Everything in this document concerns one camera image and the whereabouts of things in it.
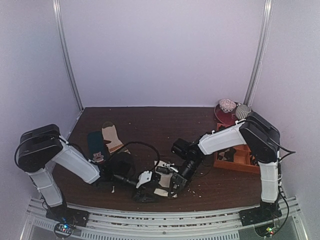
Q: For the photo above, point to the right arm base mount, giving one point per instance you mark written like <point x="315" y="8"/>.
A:
<point x="264" y="212"/>

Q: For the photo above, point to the cream white sock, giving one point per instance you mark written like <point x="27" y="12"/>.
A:
<point x="166" y="172"/>

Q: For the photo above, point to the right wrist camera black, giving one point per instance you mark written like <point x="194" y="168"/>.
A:
<point x="181" y="148"/>

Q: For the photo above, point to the red round tray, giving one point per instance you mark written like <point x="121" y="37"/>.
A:
<point x="226" y="118"/>

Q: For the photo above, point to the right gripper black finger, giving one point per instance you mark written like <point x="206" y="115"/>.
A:
<point x="172" y="192"/>
<point x="180" y="187"/>

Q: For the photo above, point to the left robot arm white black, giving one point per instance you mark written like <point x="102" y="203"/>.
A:
<point x="45" y="144"/>

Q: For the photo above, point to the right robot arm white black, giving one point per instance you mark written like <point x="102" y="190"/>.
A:
<point x="257" y="133"/>

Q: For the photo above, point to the white patterned bowl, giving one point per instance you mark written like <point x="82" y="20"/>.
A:
<point x="227" y="105"/>

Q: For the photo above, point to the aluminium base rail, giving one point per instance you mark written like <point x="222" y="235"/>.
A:
<point x="223" y="224"/>

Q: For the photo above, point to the grey striped cup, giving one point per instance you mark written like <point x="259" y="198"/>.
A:
<point x="242" y="111"/>

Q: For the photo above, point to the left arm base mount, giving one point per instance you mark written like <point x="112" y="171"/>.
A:
<point x="67" y="215"/>

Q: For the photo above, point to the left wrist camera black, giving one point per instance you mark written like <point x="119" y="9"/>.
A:
<point x="123" y="164"/>

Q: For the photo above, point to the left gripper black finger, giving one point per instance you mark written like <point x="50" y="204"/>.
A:
<point x="139" y="197"/>
<point x="150" y="190"/>

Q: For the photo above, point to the left aluminium frame post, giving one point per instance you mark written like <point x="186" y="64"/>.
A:
<point x="65" y="53"/>

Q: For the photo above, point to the beige brown striped sock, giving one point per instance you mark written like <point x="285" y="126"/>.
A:
<point x="110" y="137"/>

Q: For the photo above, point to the aluminium frame post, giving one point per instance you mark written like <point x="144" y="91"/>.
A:
<point x="261" y="47"/>
<point x="65" y="53"/>

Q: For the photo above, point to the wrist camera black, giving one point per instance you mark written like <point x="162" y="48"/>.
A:
<point x="181" y="148"/>
<point x="123" y="164"/>

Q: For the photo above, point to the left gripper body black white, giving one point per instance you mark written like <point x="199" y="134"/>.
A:
<point x="141" y="191"/>

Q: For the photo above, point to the right aluminium frame post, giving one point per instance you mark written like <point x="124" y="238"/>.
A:
<point x="261" y="47"/>

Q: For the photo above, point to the orange wooden compartment box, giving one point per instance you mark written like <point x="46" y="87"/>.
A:
<point x="236" y="158"/>

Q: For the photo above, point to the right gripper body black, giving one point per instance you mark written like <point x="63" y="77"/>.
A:
<point x="178" y="181"/>

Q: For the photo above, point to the dark teal monkey sock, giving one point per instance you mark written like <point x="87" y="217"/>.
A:
<point x="98" y="150"/>

